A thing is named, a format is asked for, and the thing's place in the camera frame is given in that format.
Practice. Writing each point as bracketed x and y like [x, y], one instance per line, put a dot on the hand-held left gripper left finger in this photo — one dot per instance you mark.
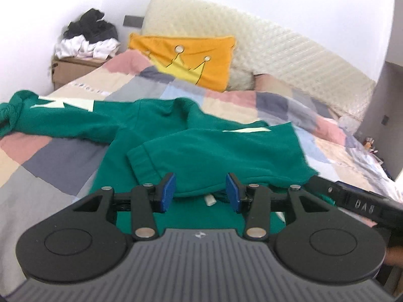
[167, 192]

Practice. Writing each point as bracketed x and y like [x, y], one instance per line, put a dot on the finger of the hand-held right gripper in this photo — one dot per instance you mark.
[324, 188]

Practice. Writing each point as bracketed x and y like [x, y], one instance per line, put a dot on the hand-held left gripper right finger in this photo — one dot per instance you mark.
[233, 195]

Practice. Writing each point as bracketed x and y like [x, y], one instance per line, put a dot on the green zip hoodie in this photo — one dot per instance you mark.
[220, 151]

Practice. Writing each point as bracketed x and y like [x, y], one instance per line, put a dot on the black clothes pile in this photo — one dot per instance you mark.
[91, 26]

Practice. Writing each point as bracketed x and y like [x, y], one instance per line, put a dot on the person's right hand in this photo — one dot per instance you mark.
[395, 256]

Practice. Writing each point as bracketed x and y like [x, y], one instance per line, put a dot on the small bottles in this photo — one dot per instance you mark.
[369, 143]

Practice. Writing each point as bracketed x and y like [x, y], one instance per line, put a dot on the patchwork bedspread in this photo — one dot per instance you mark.
[56, 163]

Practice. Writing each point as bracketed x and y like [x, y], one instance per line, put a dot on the pink pillow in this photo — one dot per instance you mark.
[274, 83]

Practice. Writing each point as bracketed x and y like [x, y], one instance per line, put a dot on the fluffy grey pillow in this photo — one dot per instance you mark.
[241, 77]

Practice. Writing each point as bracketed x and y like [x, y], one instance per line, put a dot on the orange crown pillow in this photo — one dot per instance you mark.
[195, 59]

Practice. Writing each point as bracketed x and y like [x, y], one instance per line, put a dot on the cream quilted headboard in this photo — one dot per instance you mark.
[283, 47]

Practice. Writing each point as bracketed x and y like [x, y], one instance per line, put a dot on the cardboard box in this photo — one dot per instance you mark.
[71, 69]

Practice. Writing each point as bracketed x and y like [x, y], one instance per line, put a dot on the dark wall socket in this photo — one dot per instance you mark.
[385, 119]

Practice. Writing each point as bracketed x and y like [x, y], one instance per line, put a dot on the grey wall switch plate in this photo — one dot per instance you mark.
[133, 21]

